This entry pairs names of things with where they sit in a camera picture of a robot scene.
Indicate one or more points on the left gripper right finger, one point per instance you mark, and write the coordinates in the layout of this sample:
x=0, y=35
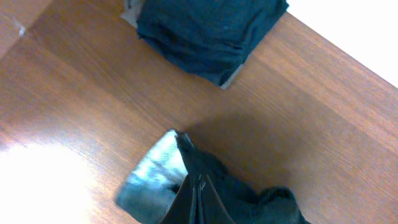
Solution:
x=210, y=209

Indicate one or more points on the folded navy garment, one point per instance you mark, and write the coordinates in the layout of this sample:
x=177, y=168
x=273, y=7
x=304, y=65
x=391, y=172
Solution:
x=208, y=38

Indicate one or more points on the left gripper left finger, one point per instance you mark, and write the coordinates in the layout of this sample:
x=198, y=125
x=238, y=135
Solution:
x=183, y=209

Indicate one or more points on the black t-shirt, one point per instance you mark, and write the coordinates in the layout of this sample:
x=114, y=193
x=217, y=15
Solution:
x=152, y=186

